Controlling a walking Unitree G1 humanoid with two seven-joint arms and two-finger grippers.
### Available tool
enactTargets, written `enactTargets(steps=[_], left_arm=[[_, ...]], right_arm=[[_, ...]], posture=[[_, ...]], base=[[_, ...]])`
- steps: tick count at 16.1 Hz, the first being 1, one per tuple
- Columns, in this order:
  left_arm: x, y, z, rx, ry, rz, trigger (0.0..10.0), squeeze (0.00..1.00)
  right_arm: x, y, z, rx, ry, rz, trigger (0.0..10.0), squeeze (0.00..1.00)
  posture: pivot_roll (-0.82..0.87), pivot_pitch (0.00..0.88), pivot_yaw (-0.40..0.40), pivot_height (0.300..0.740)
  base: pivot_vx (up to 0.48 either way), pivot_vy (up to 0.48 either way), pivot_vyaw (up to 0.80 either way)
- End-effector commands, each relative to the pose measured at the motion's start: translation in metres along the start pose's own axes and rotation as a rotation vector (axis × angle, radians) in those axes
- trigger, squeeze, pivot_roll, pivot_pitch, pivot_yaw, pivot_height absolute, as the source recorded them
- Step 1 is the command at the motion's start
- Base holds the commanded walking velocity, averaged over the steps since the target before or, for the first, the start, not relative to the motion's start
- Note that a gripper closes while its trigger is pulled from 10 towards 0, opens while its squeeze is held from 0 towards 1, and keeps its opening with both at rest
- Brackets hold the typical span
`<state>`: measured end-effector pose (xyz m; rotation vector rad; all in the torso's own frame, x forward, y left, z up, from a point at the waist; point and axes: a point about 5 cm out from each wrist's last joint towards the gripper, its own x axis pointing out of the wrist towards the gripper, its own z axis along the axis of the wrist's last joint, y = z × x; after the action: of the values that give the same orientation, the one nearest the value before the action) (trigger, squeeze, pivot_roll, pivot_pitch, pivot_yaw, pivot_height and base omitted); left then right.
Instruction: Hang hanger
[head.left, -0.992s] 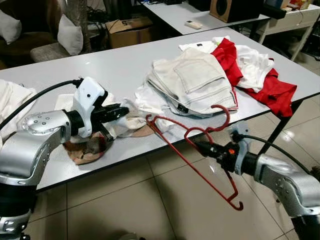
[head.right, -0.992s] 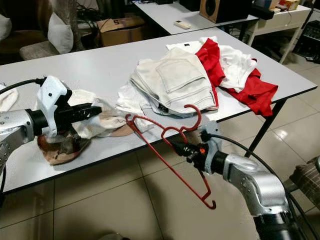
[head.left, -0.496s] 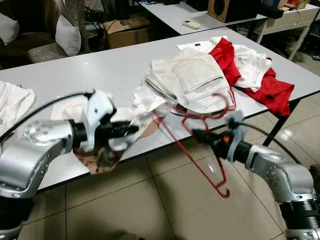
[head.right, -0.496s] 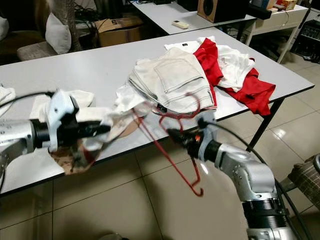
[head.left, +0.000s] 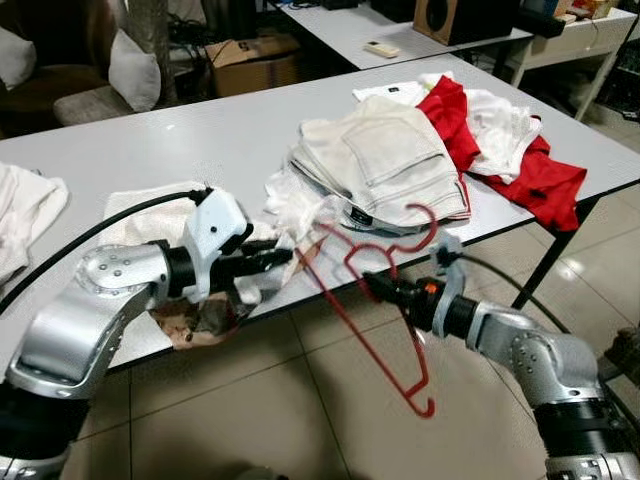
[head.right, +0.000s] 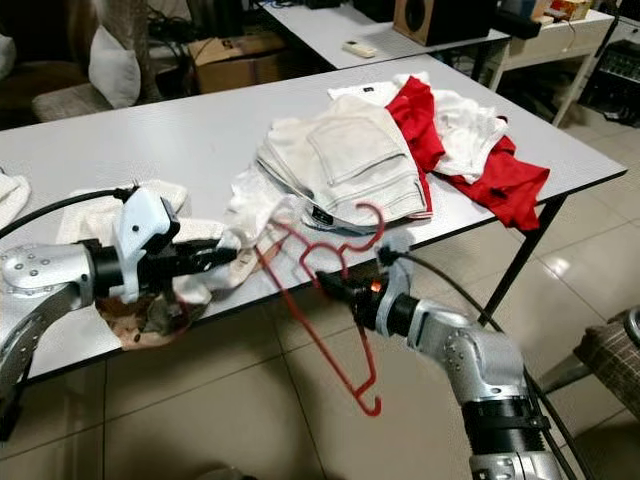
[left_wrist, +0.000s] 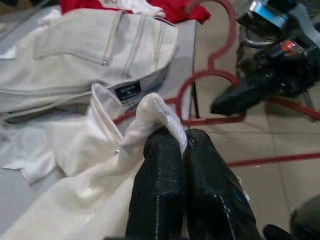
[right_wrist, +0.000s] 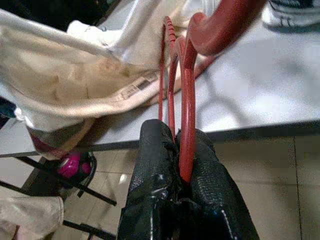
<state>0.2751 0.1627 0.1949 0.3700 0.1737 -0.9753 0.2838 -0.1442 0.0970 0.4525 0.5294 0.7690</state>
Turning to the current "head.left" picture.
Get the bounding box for white office table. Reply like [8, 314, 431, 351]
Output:
[275, 0, 536, 86]

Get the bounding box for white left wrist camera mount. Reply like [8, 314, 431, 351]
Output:
[182, 188, 253, 303]

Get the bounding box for brown cardboard box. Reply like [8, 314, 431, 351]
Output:
[205, 38, 301, 98]

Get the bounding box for cream folded trousers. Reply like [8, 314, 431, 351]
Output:
[290, 95, 471, 236]

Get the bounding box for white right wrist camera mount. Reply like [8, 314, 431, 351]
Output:
[432, 232, 466, 311]

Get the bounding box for red wire clothes hanger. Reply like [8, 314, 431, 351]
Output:
[295, 203, 441, 419]

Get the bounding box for grey textured post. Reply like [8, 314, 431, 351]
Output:
[125, 0, 176, 101]

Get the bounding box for beige desk white legs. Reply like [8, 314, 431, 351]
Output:
[520, 10, 640, 121]

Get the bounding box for brown wooden speaker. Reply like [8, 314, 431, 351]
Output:
[413, 0, 521, 46]

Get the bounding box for black wire rack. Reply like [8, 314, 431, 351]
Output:
[598, 38, 640, 119]

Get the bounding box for white shirt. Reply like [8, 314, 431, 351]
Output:
[240, 165, 351, 306]

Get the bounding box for brown armchair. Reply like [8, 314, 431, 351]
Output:
[0, 0, 126, 129]

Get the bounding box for white table black legs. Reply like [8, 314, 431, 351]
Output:
[0, 52, 640, 376]

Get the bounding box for brown patterned cloth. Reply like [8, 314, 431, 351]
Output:
[150, 298, 243, 349]

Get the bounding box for white pillow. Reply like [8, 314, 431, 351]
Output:
[0, 28, 36, 91]
[108, 28, 163, 113]

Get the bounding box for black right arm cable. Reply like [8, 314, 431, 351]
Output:
[450, 252, 640, 441]

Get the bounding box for white cloth pile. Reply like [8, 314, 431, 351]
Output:
[0, 163, 69, 286]

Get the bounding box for red crumpled garment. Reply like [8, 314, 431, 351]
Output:
[415, 75, 589, 233]

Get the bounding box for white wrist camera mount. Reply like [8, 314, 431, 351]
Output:
[432, 232, 466, 311]
[182, 188, 253, 303]

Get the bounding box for white remote control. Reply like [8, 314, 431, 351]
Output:
[362, 40, 401, 58]

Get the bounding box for white folded towel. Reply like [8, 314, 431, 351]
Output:
[100, 182, 216, 249]

